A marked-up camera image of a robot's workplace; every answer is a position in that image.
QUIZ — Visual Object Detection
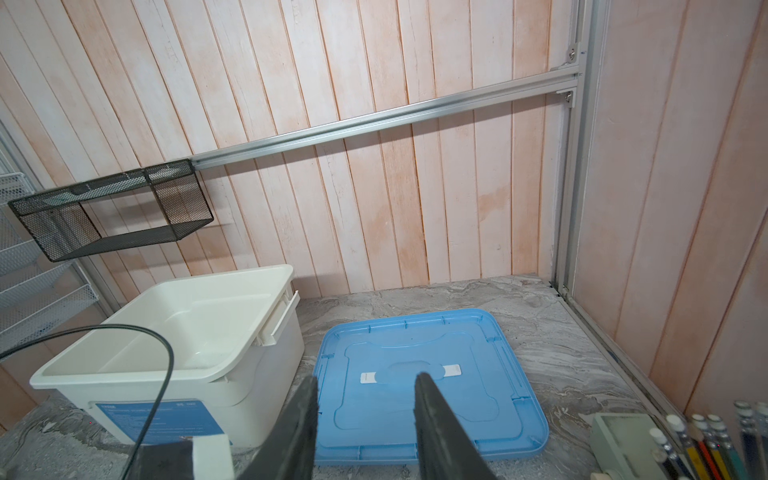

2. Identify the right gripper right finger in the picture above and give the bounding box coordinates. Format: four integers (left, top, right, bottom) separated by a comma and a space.
414, 372, 496, 480

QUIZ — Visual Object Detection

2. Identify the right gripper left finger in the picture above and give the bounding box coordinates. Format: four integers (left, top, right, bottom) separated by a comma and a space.
239, 376, 319, 479

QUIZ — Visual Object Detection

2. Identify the blue plastic bin lid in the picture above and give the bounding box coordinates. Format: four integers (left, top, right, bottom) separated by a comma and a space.
311, 308, 550, 467

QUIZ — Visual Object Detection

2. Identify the white plastic storage bin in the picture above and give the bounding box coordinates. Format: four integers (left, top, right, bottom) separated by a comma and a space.
30, 264, 304, 448

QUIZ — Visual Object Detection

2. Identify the pale green small box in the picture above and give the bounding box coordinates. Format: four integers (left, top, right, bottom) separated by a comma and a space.
590, 413, 667, 479

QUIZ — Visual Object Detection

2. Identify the colored pencils bundle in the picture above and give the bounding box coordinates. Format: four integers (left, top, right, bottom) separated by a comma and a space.
648, 401, 767, 479

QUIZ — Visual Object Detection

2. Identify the black wire mesh basket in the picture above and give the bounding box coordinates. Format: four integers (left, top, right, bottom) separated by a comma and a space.
8, 159, 214, 262

